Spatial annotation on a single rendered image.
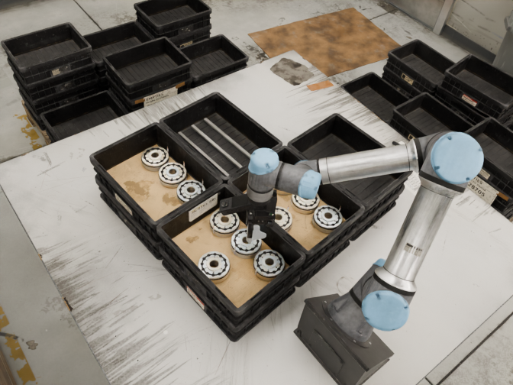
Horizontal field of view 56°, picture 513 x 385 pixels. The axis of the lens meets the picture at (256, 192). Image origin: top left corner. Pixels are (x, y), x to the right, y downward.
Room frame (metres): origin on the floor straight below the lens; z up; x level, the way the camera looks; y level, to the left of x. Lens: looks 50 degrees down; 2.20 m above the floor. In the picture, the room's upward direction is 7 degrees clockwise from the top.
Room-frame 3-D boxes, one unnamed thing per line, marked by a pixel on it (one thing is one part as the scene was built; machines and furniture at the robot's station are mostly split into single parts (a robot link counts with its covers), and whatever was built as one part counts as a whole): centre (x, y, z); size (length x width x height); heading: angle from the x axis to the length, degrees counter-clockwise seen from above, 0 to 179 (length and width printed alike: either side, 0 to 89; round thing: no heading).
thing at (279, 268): (0.83, -0.07, 0.86); 0.10 x 0.10 x 0.01
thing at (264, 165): (0.88, -0.01, 1.25); 0.09 x 0.08 x 0.11; 77
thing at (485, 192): (1.71, -1.11, 0.41); 0.31 x 0.02 x 0.16; 43
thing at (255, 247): (0.91, 0.01, 0.86); 0.10 x 0.10 x 0.01
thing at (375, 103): (2.42, -0.67, 0.26); 0.40 x 0.30 x 0.23; 43
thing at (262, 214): (0.88, -0.02, 1.09); 0.09 x 0.08 x 0.12; 97
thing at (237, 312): (0.85, 0.06, 0.92); 0.40 x 0.30 x 0.02; 49
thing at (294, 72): (2.10, -0.10, 0.71); 0.22 x 0.19 x 0.01; 43
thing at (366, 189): (1.30, -0.33, 0.87); 0.40 x 0.30 x 0.11; 49
